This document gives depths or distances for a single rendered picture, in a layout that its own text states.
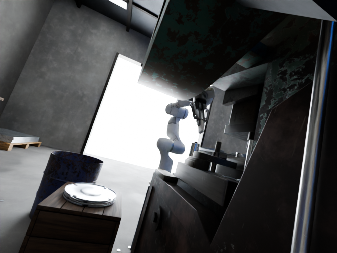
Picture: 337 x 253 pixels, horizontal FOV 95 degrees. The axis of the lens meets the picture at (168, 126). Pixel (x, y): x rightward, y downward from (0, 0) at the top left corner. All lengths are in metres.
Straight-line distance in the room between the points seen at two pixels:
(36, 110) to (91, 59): 2.08
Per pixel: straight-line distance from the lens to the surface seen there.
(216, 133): 6.23
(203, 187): 0.46
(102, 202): 1.01
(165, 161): 1.26
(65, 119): 5.24
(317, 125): 0.24
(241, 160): 0.58
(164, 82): 0.47
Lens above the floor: 0.73
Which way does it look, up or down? 9 degrees up
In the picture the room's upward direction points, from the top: 16 degrees clockwise
